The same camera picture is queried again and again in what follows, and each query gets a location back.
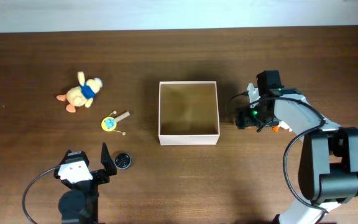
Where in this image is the yellow plush duck toy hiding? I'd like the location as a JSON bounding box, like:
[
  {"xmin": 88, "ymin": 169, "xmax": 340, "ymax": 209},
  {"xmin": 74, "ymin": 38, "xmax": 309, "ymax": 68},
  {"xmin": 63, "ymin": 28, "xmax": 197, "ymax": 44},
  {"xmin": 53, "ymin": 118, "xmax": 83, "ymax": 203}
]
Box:
[{"xmin": 56, "ymin": 72, "xmax": 103, "ymax": 113}]

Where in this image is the black round spinner toy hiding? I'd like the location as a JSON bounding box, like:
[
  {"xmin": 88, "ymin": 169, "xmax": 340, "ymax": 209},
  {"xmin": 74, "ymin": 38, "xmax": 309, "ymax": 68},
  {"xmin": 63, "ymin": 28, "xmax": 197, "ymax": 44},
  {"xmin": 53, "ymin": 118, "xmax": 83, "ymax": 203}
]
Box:
[{"xmin": 114, "ymin": 152, "xmax": 132, "ymax": 170}]

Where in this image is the white pink duck figure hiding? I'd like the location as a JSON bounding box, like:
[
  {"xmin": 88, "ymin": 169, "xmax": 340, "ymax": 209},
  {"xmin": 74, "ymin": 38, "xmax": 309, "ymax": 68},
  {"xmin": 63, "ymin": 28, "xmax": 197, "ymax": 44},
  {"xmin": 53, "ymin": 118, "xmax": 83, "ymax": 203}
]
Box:
[{"xmin": 272, "ymin": 121, "xmax": 293, "ymax": 132}]

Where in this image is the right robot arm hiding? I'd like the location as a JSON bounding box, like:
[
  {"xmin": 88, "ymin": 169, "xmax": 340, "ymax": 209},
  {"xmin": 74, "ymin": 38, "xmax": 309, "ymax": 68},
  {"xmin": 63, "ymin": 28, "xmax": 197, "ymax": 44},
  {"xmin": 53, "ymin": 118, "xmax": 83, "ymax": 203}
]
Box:
[{"xmin": 235, "ymin": 70, "xmax": 358, "ymax": 224}]

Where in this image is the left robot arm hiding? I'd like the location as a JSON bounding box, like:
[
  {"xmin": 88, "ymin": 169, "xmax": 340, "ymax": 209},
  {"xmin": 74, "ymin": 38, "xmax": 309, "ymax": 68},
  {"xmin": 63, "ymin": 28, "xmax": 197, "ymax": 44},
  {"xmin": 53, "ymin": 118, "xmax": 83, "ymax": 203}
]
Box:
[{"xmin": 54, "ymin": 143, "xmax": 117, "ymax": 224}]

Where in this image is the yellow pellet drum toy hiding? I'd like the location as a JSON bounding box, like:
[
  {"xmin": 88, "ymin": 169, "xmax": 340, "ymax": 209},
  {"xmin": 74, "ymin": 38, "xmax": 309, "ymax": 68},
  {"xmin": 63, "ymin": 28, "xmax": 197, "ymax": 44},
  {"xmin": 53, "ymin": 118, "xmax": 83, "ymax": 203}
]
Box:
[{"xmin": 101, "ymin": 111, "xmax": 131, "ymax": 136}]

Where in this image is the white cardboard box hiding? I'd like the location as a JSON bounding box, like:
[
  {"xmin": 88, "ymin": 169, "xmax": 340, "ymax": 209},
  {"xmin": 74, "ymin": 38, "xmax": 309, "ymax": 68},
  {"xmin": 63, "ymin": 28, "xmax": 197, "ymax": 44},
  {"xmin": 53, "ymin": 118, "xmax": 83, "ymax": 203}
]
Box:
[{"xmin": 158, "ymin": 81, "xmax": 220, "ymax": 146}]

